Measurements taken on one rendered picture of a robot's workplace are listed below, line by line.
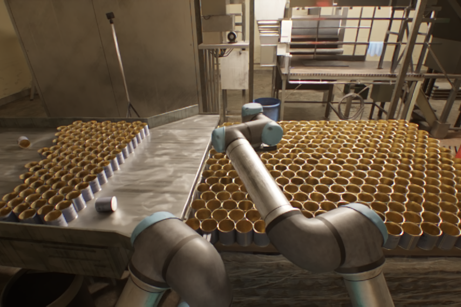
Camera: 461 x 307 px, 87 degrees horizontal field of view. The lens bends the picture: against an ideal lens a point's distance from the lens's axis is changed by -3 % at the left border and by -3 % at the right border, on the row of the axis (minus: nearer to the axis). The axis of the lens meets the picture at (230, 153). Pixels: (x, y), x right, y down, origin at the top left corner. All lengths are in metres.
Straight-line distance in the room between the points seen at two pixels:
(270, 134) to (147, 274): 0.50
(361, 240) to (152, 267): 0.44
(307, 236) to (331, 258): 0.06
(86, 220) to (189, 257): 0.90
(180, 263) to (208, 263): 0.05
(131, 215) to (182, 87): 2.56
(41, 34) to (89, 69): 0.74
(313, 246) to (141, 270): 0.36
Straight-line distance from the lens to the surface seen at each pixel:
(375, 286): 0.67
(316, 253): 0.56
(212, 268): 0.53
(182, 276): 0.52
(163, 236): 0.56
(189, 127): 2.10
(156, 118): 2.16
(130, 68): 3.81
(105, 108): 4.20
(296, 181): 1.29
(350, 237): 0.60
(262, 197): 0.61
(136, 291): 0.63
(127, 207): 1.35
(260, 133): 0.79
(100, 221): 1.33
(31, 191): 1.62
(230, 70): 3.75
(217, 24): 3.24
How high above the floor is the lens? 1.90
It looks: 30 degrees down
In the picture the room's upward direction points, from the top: 2 degrees counter-clockwise
